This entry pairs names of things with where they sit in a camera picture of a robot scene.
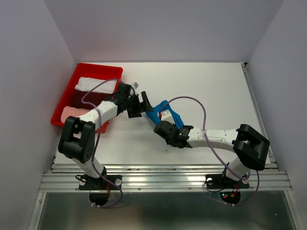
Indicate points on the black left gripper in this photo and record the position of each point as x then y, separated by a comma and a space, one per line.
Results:
143, 107

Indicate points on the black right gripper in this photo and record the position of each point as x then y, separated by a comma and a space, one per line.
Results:
171, 124

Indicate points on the blue t shirt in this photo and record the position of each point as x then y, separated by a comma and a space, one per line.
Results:
163, 112

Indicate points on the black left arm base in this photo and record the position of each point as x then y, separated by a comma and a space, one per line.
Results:
87, 183

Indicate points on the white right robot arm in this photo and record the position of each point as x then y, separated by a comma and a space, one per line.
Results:
251, 147

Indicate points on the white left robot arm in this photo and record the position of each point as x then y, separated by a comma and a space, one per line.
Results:
78, 141

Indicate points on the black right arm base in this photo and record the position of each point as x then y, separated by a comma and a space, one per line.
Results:
220, 181

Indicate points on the white rolled t shirt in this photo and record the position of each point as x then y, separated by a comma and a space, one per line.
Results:
85, 84

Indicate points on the red plastic tray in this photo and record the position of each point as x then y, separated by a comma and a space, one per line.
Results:
101, 72

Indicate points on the maroon rolled t shirt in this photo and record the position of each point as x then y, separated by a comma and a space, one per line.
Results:
93, 97

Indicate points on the pink rolled t shirt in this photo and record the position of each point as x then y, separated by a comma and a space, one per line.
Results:
71, 111

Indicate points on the aluminium frame rail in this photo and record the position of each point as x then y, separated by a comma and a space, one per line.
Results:
160, 178

